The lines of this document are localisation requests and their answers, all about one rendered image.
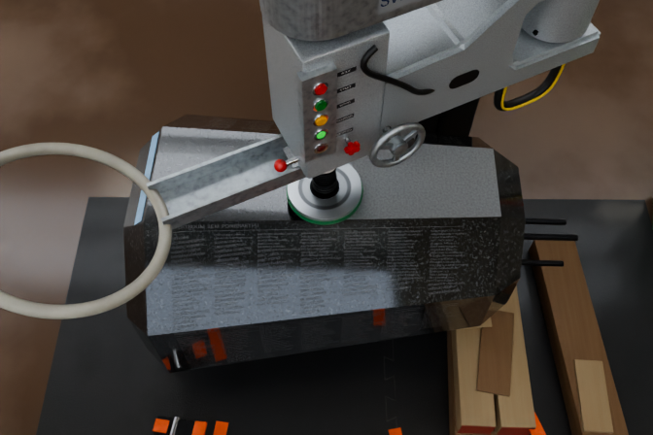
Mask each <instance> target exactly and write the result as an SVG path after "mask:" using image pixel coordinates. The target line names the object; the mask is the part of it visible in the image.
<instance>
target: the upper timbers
mask: <svg viewBox="0 0 653 435"><path fill-rule="evenodd" d="M499 311H503V312H508V313H513V314H514V325H513V345H512V364H511V384H510V396H509V397H507V396H502V395H497V394H492V393H487V392H482V391H477V390H476V388H477V375H478V362H479V350H480V337H481V328H473V329H455V330H451V334H452V353H453V370H454V389H455V406H456V425H457V432H458V433H471V434H491V433H492V431H493V430H494V429H495V431H496V434H497V435H530V434H531V432H530V430H529V429H535V428H536V424H535V416H534V409H533V397H532V390H531V382H530V375H529V368H528V361H527V355H526V348H525V340H524V333H523V326H522V320H521V313H520V305H519V298H518V291H517V285H516V286H515V288H514V290H513V292H512V294H511V296H510V298H509V299H508V301H507V303H506V304H505V305H503V306H502V307H501V308H500V309H499Z"/></svg>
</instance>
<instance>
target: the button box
mask: <svg viewBox="0 0 653 435"><path fill-rule="evenodd" d="M296 82H297V101H298V118H299V137H300V155H301V157H302V159H303V160H304V162H305V163H307V162H310V161H312V160H315V159H317V158H320V157H322V156H325V155H327V154H330V153H332V152H335V151H336V111H337V67H336V66H335V64H334V63H331V64H328V65H326V66H324V67H321V68H318V69H315V70H313V71H310V72H302V71H300V72H297V73H296ZM322 82H325V83H328V89H327V91H326V92H325V93H324V94H322V95H314V94H313V92H312V90H313V88H314V86H315V85H316V84H318V83H322ZM323 98H325V99H327V100H328V104H327V106H326V108H325V109H324V110H322V111H318V112H316V111H314V110H313V105H314V104H315V102H316V101H318V100H320V99H323ZM322 114H326V115H328V120H327V122H326V123H325V124H324V125H322V126H315V125H314V124H313V121H314V119H315V118H316V117H317V116H319V115H322ZM320 129H327V130H328V134H327V135H326V137H325V138H323V139H322V140H319V141H317V140H314V134H315V133H316V132H317V131H318V130H320ZM320 143H327V144H328V147H327V149H326V150H325V151H324V152H322V153H314V148H315V147H316V146H317V145H318V144H320Z"/></svg>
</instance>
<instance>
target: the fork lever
mask: <svg viewBox="0 0 653 435"><path fill-rule="evenodd" d="M285 147H288V144H287V143H286V141H285V139H284V137H283V136H282V134H279V135H276V136H273V137H271V138H268V139H265V140H262V141H260V142H257V143H254V144H252V145H249V146H247V147H245V148H242V149H239V150H236V151H232V152H229V153H227V154H224V155H221V156H218V157H216V158H213V159H210V160H208V161H205V162H202V163H200V164H197V165H194V166H191V167H189V168H187V169H184V170H182V171H179V172H176V173H173V174H171V175H168V176H165V177H163V178H160V179H157V180H155V181H152V182H149V183H147V187H148V189H149V190H150V189H157V190H158V192H159V193H160V195H161V196H162V198H163V200H164V202H165V204H166V207H167V209H168V212H169V216H167V217H162V218H161V221H162V224H163V225H164V224H171V226H172V229H175V228H177V227H180V226H183V225H185V224H188V223H190V222H193V221H195V220H198V219H200V218H205V217H207V216H209V215H211V214H214V213H216V212H219V211H222V210H224V209H227V208H229V207H232V206H234V205H237V204H239V203H242V202H245V201H247V200H250V199H252V198H255V197H257V196H260V195H262V194H264V193H267V192H269V191H272V190H274V189H277V188H279V187H282V186H285V185H287V184H291V183H294V182H296V181H299V180H302V179H304V178H306V177H305V175H304V174H303V172H302V170H301V168H300V167H299V165H298V166H295V167H293V168H292V166H291V165H289V166H288V167H287V169H286V171H284V172H277V171H276V170H275V168H274V163H275V161H276V160H278V159H284V160H285V161H286V160H288V158H287V156H286V154H285V152H284V151H283V148H285Z"/></svg>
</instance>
